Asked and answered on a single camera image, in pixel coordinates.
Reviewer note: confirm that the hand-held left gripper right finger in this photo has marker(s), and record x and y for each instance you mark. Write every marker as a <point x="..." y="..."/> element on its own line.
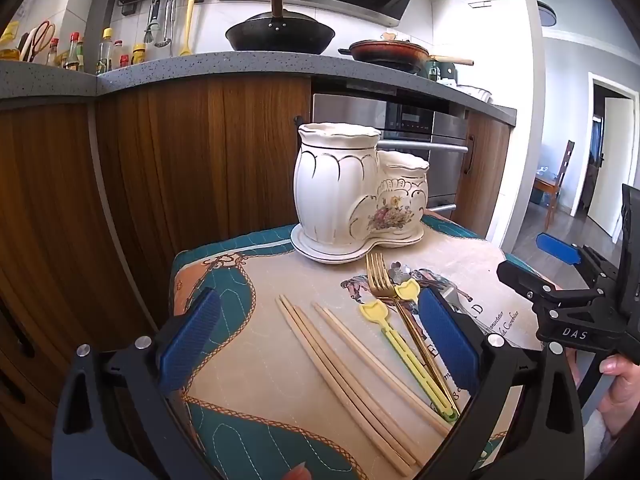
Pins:
<point x="447" y="340"/>

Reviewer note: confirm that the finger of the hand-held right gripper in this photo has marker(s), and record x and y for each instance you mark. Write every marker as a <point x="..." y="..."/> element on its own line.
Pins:
<point x="557" y="247"/>
<point x="525" y="280"/>

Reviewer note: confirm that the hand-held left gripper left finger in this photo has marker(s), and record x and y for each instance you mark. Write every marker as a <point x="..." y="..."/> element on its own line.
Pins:
<point x="190" y="340"/>

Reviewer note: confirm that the wooden chopstick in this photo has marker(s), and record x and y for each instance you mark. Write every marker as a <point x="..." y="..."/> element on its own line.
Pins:
<point x="390" y="370"/>
<point x="350" y="380"/>
<point x="340" y="385"/>
<point x="370" y="380"/>

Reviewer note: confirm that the gold fork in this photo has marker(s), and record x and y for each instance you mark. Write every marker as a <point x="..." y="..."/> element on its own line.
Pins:
<point x="377" y="272"/>

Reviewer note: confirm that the white ceramic cutlery holder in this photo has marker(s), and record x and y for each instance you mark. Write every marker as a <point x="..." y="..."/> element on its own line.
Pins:
<point x="340" y="185"/>

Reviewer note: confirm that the person's right hand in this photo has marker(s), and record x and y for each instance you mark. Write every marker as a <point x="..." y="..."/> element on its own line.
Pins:
<point x="622" y="395"/>

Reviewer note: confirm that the person's left hand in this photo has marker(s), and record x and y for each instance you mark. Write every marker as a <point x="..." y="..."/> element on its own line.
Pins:
<point x="297" y="474"/>

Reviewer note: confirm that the wooden chair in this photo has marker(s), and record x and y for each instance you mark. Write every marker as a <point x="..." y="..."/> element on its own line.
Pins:
<point x="560" y="180"/>

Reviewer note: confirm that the white door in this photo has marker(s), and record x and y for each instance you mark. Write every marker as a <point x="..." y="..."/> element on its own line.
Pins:
<point x="612" y="160"/>

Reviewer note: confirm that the wooden base cabinet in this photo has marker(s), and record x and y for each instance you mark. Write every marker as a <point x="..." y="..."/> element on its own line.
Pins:
<point x="482" y="175"/>
<point x="200" y="160"/>

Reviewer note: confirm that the white dish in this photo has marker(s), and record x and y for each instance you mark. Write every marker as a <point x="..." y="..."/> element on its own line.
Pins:
<point x="475" y="94"/>

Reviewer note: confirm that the stainless steel oven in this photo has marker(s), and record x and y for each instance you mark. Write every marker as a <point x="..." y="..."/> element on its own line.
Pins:
<point x="415" y="125"/>

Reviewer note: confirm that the round ceiling lamp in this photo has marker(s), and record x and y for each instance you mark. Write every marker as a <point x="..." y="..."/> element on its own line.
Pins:
<point x="547" y="14"/>

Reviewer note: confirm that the brown frying pan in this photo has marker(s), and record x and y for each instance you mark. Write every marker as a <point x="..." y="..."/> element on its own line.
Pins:
<point x="385" y="52"/>

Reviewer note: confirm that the grey speckled countertop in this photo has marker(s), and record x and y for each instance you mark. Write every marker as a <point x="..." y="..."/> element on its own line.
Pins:
<point x="200" y="67"/>

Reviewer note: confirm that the small yellow bottle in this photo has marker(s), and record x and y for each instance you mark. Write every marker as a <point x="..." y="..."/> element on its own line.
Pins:
<point x="138" y="56"/>

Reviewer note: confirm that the red-labelled pale bottle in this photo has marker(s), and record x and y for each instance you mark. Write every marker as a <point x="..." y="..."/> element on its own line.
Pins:
<point x="118" y="56"/>

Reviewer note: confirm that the clear yellow-capped bottle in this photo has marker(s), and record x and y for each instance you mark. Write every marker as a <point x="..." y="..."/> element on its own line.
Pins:
<point x="105" y="55"/>

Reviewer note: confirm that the dark soy sauce bottle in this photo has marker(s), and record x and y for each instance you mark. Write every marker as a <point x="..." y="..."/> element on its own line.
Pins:
<point x="74" y="55"/>

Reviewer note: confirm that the yellow spatula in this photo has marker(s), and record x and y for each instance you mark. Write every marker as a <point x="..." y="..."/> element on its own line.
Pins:
<point x="186" y="30"/>

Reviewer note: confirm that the metal ladle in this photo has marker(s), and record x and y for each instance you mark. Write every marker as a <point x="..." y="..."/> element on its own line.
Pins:
<point x="165" y="25"/>

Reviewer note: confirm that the small red-capped sauce bottle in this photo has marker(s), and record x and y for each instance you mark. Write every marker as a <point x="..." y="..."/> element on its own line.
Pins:
<point x="54" y="54"/>

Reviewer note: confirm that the hanging metal kitchen tool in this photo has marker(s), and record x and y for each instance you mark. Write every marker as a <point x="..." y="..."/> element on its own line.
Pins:
<point x="151" y="25"/>

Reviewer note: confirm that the black wok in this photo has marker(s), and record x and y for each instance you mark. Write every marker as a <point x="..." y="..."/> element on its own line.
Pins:
<point x="280" y="35"/>

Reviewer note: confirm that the large yellow jar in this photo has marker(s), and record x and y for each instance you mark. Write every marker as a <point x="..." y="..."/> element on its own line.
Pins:
<point x="9" y="45"/>

